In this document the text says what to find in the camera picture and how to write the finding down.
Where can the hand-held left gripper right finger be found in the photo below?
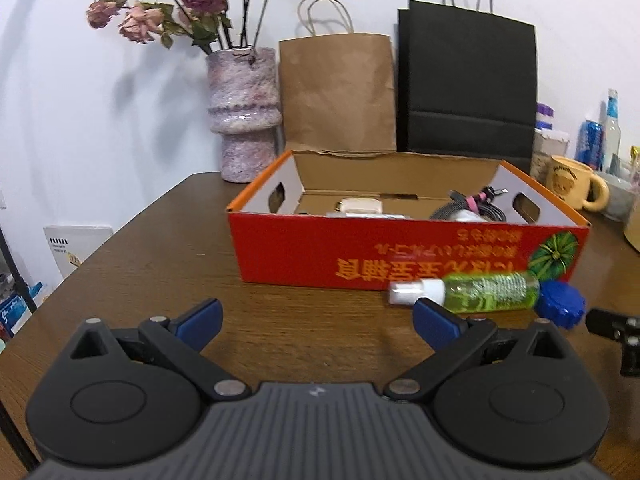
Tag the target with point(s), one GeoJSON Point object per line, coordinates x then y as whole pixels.
{"type": "Point", "coordinates": [435, 325]}

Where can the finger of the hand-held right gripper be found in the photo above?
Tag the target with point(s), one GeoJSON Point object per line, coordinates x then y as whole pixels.
{"type": "Point", "coordinates": [605, 322]}

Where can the yellow bear mug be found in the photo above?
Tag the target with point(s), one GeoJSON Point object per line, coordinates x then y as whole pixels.
{"type": "Point", "coordinates": [567, 180]}

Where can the blue drink can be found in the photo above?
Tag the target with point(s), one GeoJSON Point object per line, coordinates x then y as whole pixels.
{"type": "Point", "coordinates": [589, 142]}

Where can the clear glass bottle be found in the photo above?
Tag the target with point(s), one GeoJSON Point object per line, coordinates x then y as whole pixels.
{"type": "Point", "coordinates": [611, 135]}

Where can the blue and white package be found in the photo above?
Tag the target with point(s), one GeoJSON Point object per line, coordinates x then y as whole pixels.
{"type": "Point", "coordinates": [15, 310]}

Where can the brown paper bag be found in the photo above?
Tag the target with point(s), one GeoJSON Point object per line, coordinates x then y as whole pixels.
{"type": "Point", "coordinates": [340, 95]}

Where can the pink mottled ceramic vase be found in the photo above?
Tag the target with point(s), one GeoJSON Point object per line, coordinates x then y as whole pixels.
{"type": "Point", "coordinates": [245, 110]}

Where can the green spray bottle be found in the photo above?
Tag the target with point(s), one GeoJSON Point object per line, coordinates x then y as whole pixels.
{"type": "Point", "coordinates": [490, 290]}

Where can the blue screw cap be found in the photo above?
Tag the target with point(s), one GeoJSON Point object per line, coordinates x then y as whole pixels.
{"type": "Point", "coordinates": [560, 302]}

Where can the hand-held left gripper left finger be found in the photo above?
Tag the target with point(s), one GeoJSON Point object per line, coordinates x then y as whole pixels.
{"type": "Point", "coordinates": [200, 322]}

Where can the beige charger plug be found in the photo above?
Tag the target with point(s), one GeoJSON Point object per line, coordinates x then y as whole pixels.
{"type": "Point", "coordinates": [360, 207]}

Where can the red cardboard box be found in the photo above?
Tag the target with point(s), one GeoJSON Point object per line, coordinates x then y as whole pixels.
{"type": "Point", "coordinates": [300, 250]}

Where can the black paper bag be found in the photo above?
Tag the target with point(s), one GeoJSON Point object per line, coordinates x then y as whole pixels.
{"type": "Point", "coordinates": [465, 85]}

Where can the clear white-lidded food container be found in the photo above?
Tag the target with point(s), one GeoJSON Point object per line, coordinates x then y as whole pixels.
{"type": "Point", "coordinates": [547, 147]}

